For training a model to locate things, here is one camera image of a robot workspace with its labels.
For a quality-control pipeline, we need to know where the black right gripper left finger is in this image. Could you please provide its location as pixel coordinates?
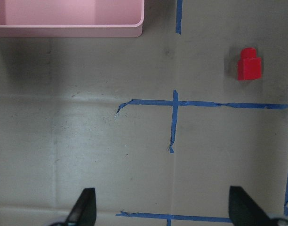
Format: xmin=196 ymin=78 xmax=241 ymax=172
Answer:
xmin=65 ymin=188 xmax=96 ymax=226

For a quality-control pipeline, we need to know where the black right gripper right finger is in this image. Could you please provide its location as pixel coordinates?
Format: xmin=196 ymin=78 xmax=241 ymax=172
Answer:
xmin=229 ymin=186 xmax=278 ymax=226

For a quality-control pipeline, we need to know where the red toy block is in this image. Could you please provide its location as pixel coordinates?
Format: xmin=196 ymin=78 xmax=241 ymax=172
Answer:
xmin=237 ymin=47 xmax=262 ymax=81

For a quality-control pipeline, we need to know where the pink plastic box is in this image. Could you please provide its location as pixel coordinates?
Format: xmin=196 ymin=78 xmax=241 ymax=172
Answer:
xmin=0 ymin=0 xmax=144 ymax=38

